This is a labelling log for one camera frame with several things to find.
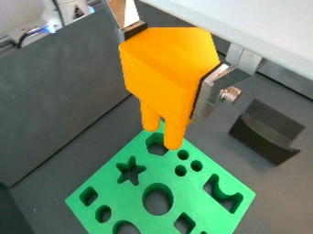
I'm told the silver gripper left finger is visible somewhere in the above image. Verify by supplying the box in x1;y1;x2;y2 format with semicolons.
101;0;148;43

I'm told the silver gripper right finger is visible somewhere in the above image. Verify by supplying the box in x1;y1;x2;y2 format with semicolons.
191;43;266;124

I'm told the orange three prong plug block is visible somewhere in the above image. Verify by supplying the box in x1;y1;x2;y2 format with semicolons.
119;27;220;150

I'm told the green shape sorter board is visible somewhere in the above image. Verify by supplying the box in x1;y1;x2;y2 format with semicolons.
65;130;255;234

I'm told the black angled bracket block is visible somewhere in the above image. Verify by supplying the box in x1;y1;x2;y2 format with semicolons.
228;99;305;165

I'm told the white robot base with cable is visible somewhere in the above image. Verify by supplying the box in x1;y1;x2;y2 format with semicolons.
0;0;103;58

